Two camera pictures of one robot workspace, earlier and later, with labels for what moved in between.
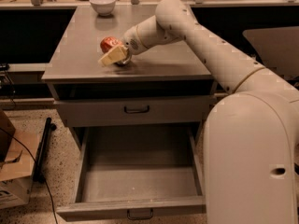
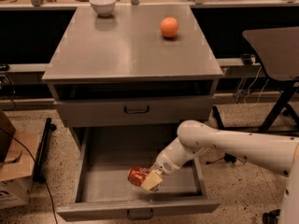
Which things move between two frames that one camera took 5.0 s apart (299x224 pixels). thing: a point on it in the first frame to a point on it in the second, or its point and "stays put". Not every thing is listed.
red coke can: [109, 43] to [137, 175]
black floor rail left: [43, 151] stays put
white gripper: [131, 43] to [163, 165]
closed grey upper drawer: [129, 112] stays put
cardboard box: [18, 152] stays put
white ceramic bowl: [103, 4] stays put
